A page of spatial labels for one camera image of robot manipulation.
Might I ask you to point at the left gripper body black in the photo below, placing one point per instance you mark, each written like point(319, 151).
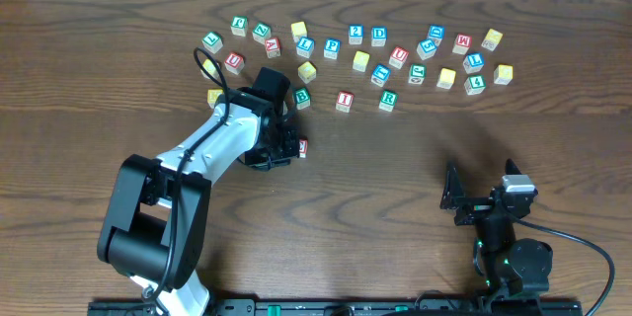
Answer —
point(287, 143)

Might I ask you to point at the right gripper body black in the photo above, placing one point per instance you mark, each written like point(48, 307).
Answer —
point(476, 207)

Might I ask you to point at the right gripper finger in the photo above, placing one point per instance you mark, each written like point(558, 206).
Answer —
point(511, 168)
point(453, 194)

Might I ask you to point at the red E block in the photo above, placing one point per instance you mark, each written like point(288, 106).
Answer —
point(303, 146)

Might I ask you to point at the red u block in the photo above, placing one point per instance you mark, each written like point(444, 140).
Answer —
point(398, 57)
point(234, 63)

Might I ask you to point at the green R block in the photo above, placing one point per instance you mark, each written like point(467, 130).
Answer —
point(388, 101)

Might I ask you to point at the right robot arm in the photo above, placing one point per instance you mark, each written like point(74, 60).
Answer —
point(516, 270)

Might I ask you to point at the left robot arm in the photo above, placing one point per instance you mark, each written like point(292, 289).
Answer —
point(154, 227)

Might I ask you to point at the green B block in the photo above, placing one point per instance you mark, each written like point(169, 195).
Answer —
point(302, 98)

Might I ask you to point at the yellow block centre left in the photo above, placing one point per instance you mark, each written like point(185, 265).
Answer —
point(307, 72)

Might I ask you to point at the red I block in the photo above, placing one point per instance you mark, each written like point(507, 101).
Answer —
point(344, 101)

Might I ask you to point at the yellow K block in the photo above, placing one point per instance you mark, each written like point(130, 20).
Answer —
point(212, 96)

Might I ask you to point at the green 4 block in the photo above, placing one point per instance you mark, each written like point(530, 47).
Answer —
point(474, 85)

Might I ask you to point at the yellow G block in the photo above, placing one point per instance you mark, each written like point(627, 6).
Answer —
point(503, 74)

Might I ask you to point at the red A block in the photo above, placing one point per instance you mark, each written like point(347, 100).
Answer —
point(272, 47)

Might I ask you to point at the blue L block left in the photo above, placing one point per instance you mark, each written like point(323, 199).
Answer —
point(305, 47)

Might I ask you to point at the blue l block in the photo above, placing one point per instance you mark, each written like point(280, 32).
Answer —
point(473, 62)
point(305, 47)

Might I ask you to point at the blue P block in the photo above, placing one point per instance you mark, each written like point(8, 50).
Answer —
point(331, 48)

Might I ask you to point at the yellow S block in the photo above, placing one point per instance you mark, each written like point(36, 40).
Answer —
point(446, 78)

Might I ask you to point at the green Z block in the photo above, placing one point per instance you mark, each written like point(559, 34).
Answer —
point(261, 33)

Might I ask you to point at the blue L block right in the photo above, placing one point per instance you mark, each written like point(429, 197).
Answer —
point(473, 62)

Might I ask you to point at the yellow block top middle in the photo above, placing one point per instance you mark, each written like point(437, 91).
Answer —
point(298, 31)

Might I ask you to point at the green L block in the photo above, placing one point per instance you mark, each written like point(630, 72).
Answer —
point(212, 42)

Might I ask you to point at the blue T block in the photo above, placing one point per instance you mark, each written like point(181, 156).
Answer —
point(380, 75)

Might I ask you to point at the green J block far left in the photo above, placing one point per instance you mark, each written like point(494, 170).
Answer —
point(239, 26)

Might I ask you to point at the green j block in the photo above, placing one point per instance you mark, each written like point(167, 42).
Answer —
point(417, 74)
point(239, 26)

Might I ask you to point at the green J block right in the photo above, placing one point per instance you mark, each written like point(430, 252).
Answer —
point(417, 74)

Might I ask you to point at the yellow block far right top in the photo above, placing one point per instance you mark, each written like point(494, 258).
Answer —
point(492, 39)

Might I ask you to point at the blue 2 block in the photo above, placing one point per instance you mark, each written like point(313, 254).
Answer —
point(355, 34)

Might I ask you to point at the red M block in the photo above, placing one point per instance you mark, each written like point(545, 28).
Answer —
point(462, 44)

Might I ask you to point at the blue 5 block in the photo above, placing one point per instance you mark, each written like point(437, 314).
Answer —
point(426, 49)

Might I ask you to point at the blue d block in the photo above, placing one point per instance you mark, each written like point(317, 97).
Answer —
point(378, 36)
point(436, 34)

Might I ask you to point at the blue D block right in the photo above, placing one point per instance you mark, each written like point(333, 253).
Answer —
point(436, 34)

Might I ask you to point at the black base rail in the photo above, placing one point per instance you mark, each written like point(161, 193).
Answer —
point(429, 306)

